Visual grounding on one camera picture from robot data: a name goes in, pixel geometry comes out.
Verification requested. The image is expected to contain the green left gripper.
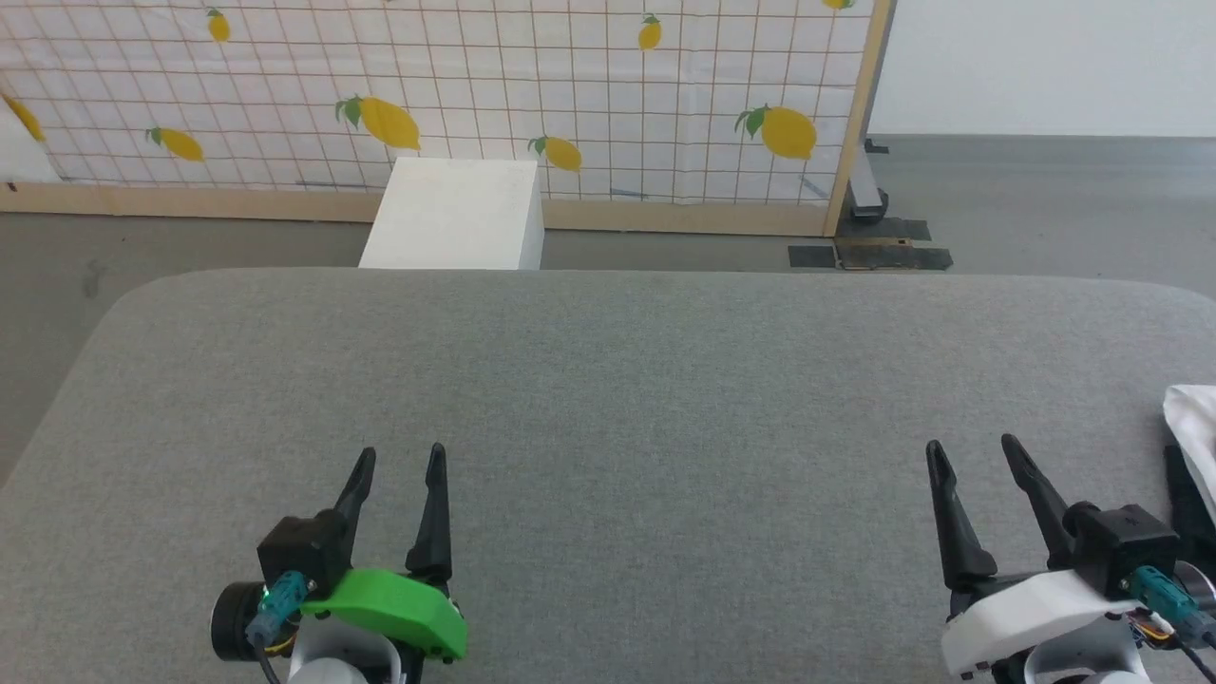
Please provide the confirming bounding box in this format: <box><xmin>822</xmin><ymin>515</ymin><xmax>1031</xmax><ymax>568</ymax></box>
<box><xmin>301</xmin><ymin>443</ymin><xmax>468</xmax><ymax>662</ymax></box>

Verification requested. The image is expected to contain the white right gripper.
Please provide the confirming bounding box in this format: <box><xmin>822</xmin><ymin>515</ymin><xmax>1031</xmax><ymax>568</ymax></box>
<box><xmin>926</xmin><ymin>433</ymin><xmax>1156</xmax><ymax>678</ymax></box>

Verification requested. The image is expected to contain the white and black shirt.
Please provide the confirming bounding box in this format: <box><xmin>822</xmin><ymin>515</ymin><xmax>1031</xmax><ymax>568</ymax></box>
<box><xmin>1162</xmin><ymin>383</ymin><xmax>1216</xmax><ymax>563</ymax></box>

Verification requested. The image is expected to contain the white rectangular box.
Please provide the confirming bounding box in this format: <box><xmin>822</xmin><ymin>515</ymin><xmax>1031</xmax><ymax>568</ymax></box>
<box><xmin>358</xmin><ymin>157</ymin><xmax>546</xmax><ymax>273</ymax></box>

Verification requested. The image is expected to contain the grey metal screen foot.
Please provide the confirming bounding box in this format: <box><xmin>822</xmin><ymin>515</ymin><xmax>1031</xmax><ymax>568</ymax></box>
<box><xmin>847</xmin><ymin>142</ymin><xmax>892</xmax><ymax>222</ymax></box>

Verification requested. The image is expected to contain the left arm black teal cable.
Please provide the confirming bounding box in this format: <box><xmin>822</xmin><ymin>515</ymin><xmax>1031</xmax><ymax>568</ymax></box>
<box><xmin>244</xmin><ymin>571</ymin><xmax>311</xmax><ymax>684</ymax></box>

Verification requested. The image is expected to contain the arm black teal cable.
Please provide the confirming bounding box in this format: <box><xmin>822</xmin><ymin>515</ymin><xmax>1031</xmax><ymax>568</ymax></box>
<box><xmin>1120</xmin><ymin>566</ymin><xmax>1216</xmax><ymax>658</ymax></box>
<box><xmin>244</xmin><ymin>571</ymin><xmax>311</xmax><ymax>684</ymax></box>

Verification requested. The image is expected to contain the right arm black teal cable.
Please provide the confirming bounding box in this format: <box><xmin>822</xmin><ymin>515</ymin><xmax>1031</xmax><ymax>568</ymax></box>
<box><xmin>1120</xmin><ymin>566</ymin><xmax>1216</xmax><ymax>658</ymax></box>

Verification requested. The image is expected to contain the lemon print wooden frame screen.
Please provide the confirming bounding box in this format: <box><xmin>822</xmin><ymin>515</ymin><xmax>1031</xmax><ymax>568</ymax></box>
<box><xmin>0</xmin><ymin>0</ymin><xmax>898</xmax><ymax>239</ymax></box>

